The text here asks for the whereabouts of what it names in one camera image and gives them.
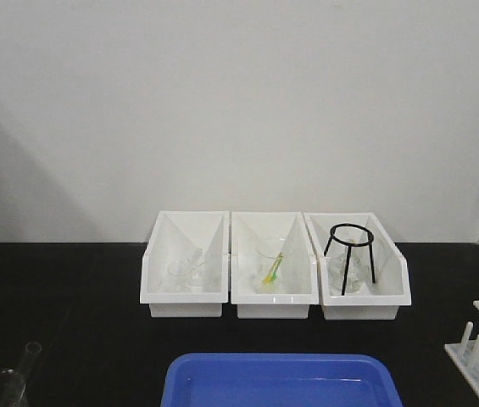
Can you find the glass beaker in middle bin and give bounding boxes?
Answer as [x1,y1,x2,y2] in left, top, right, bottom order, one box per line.
[252,237,293,294]

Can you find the middle white storage bin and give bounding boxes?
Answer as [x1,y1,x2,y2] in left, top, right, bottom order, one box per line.
[231,212,319,319]

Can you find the white storage bin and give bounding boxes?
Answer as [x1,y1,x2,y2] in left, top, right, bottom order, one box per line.
[231,212,319,319]
[140,211,230,318]
[304,213,411,321]

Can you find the yellow green plastic droppers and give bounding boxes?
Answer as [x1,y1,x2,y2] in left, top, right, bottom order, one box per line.
[262,252,285,284]

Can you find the left white storage bin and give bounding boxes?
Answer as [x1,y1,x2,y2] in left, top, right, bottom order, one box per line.
[140,211,230,318]

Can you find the glassware in left bin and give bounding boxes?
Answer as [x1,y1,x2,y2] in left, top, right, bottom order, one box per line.
[159,248,218,293]

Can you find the right white storage bin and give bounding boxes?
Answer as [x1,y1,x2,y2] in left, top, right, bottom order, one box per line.
[304,213,411,321]

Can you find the blue plastic tray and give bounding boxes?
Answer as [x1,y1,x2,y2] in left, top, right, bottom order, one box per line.
[161,353,402,406]

